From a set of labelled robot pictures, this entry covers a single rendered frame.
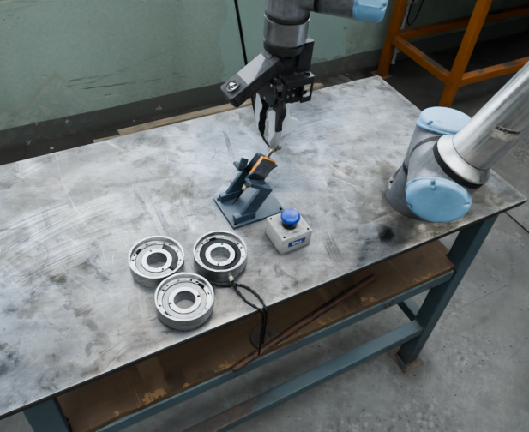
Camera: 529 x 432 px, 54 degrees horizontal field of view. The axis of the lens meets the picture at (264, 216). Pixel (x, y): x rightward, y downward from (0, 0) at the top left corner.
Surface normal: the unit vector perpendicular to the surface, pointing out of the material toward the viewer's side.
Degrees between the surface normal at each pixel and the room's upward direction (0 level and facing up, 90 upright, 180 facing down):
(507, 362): 0
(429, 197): 97
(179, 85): 90
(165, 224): 0
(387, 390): 0
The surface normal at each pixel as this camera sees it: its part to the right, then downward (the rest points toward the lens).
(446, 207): -0.31, 0.75
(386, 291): 0.07, -0.69
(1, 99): 0.47, 0.65
